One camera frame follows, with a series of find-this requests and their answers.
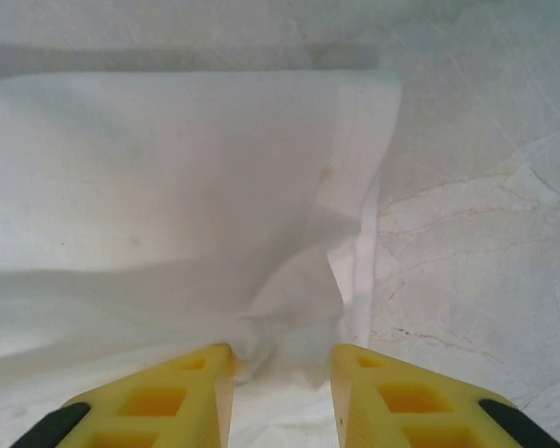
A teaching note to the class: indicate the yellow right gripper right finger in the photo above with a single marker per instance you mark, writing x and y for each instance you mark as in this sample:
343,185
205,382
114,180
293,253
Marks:
401,401

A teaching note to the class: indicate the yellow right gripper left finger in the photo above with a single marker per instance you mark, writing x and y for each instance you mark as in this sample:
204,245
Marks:
168,401

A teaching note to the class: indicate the white printed t-shirt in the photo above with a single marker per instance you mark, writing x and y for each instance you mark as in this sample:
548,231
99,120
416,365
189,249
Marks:
168,186

